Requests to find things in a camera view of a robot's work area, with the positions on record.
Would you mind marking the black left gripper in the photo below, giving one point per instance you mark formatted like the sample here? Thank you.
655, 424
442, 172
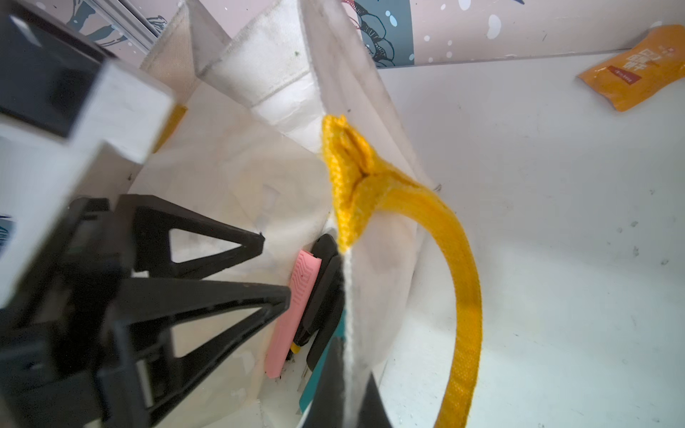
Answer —
84, 343

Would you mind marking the white tote pouch yellow handles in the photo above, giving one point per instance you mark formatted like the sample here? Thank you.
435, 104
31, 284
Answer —
289, 130

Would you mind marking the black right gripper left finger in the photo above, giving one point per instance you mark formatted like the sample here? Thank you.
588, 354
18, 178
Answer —
329, 396

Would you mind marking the orange sachet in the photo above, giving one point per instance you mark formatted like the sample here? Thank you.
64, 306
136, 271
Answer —
634, 76

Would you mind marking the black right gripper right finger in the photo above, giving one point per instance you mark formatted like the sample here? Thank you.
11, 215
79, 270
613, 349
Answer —
372, 411

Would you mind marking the pink art knife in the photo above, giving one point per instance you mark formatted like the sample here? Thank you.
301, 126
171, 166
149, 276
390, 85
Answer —
303, 278

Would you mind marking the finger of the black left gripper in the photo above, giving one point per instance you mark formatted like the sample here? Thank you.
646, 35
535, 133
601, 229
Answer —
152, 223

